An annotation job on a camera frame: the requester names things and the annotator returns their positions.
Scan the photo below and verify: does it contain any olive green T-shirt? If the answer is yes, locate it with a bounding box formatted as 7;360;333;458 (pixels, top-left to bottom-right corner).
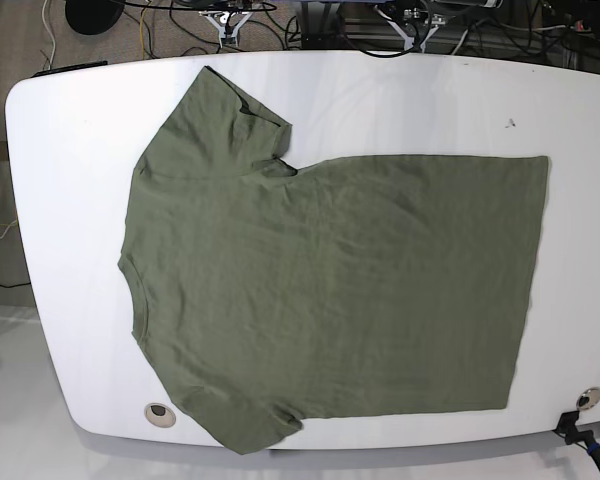
118;68;549;454

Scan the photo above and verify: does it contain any black flat bar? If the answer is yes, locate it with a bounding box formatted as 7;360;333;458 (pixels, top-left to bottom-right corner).
31;60;108;78

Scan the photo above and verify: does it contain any black round stand base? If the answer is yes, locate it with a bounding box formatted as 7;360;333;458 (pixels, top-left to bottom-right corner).
65;0;124;36

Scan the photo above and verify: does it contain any aluminium frame rail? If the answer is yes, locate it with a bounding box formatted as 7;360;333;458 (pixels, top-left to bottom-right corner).
301;18;466;53

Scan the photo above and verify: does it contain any left table cable grommet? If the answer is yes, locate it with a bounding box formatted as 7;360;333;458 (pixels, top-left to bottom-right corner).
144;403;176;429

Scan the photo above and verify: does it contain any table cable grommet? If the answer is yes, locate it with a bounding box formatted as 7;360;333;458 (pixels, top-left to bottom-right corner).
144;403;176;429
576;387;600;411

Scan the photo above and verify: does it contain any yellow floor cable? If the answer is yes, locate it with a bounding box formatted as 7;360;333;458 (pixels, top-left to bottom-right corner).
137;0;147;59

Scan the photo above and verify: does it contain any black clamp with cable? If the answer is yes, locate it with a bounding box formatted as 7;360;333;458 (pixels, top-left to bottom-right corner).
553;411;600;473

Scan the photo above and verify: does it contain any right table cable grommet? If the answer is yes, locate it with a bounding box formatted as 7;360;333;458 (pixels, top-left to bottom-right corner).
576;387;600;411

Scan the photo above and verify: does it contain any white floor cable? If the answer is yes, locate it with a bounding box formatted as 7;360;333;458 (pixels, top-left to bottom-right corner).
41;0;57;69

